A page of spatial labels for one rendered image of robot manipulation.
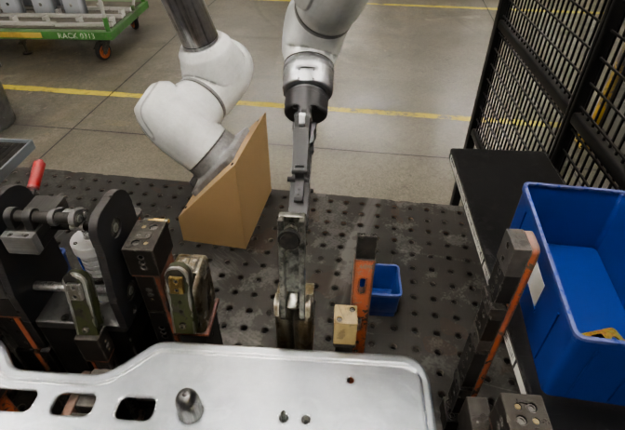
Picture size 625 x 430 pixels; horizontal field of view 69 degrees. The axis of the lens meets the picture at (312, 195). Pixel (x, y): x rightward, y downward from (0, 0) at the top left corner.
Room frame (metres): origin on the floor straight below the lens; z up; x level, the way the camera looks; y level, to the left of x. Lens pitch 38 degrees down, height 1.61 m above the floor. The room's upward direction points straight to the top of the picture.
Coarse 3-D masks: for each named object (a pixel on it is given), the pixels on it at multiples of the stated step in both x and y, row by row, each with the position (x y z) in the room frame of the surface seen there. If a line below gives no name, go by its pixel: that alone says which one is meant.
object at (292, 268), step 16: (288, 224) 0.45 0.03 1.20; (304, 224) 0.44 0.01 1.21; (288, 240) 0.41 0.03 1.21; (304, 240) 0.44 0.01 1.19; (288, 256) 0.44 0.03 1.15; (304, 256) 0.43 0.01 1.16; (288, 272) 0.44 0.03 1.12; (304, 272) 0.43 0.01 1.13; (288, 288) 0.43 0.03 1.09; (304, 288) 0.42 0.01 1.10; (304, 304) 0.42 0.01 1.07
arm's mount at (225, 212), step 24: (264, 120) 1.15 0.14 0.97; (264, 144) 1.14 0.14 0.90; (240, 168) 0.93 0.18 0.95; (264, 168) 1.12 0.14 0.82; (216, 192) 0.91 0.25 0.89; (240, 192) 0.91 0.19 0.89; (264, 192) 1.10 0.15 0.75; (192, 216) 0.93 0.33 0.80; (216, 216) 0.92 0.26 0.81; (240, 216) 0.90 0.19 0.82; (192, 240) 0.93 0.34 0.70; (216, 240) 0.92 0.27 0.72; (240, 240) 0.90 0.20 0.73
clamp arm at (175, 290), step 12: (180, 264) 0.47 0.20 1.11; (168, 276) 0.46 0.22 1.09; (180, 276) 0.45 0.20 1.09; (192, 276) 0.47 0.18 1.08; (168, 288) 0.45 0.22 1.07; (180, 288) 0.44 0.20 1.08; (192, 288) 0.46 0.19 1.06; (168, 300) 0.45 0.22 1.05; (180, 300) 0.44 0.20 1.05; (192, 300) 0.45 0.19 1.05; (180, 312) 0.44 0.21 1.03; (192, 312) 0.44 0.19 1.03; (180, 324) 0.43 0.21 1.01; (192, 324) 0.43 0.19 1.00
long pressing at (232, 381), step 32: (0, 352) 0.39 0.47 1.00; (160, 352) 0.39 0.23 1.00; (192, 352) 0.39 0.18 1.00; (224, 352) 0.39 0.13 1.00; (256, 352) 0.38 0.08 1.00; (288, 352) 0.38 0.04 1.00; (320, 352) 0.38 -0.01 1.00; (0, 384) 0.34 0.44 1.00; (32, 384) 0.34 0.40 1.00; (64, 384) 0.34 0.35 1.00; (96, 384) 0.34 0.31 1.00; (128, 384) 0.34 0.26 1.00; (160, 384) 0.34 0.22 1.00; (192, 384) 0.34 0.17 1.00; (224, 384) 0.34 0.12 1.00; (256, 384) 0.34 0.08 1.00; (288, 384) 0.34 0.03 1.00; (320, 384) 0.34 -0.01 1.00; (352, 384) 0.34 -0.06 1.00; (384, 384) 0.34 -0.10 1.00; (416, 384) 0.34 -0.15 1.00; (0, 416) 0.29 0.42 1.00; (32, 416) 0.29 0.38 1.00; (64, 416) 0.29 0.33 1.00; (96, 416) 0.29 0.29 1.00; (160, 416) 0.29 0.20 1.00; (224, 416) 0.29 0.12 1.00; (256, 416) 0.29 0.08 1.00; (288, 416) 0.29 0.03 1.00; (320, 416) 0.29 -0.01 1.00; (352, 416) 0.29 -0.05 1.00; (384, 416) 0.29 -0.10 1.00; (416, 416) 0.29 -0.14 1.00
